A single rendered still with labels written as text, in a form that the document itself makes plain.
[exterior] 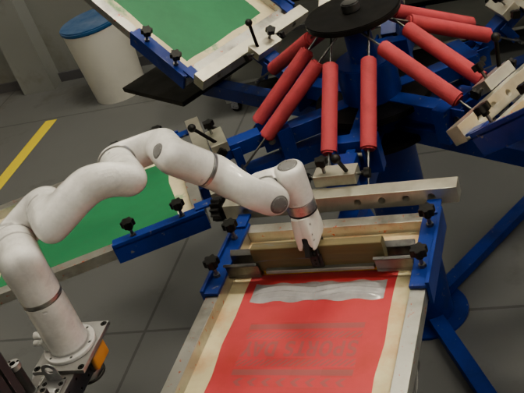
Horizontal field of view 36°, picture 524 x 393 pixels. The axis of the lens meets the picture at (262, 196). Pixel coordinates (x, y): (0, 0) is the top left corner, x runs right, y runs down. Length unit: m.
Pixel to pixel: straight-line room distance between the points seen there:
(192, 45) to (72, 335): 1.60
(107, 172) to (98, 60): 4.32
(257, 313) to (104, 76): 4.17
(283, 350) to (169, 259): 2.27
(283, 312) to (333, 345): 0.20
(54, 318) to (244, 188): 0.51
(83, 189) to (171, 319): 2.10
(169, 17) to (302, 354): 1.76
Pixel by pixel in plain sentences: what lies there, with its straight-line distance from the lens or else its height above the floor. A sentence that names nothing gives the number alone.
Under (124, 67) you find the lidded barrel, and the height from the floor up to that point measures 0.24.
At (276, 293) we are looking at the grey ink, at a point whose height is 0.96.
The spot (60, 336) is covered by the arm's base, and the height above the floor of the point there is 1.21.
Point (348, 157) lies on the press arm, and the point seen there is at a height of 1.04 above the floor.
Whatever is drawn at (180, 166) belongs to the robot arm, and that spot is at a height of 1.45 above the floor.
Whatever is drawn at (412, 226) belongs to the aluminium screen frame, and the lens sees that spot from 2.20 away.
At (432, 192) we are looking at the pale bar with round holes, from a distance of 2.21.
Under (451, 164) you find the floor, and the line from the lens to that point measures 4.20.
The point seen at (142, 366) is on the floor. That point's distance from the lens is 3.65.
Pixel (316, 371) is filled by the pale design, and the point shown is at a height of 0.96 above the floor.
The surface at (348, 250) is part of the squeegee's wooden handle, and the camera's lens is 2.07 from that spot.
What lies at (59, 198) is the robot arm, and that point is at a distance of 1.78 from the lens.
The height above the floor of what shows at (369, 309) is 0.96.
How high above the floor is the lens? 2.28
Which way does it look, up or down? 31 degrees down
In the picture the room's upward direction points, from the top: 20 degrees counter-clockwise
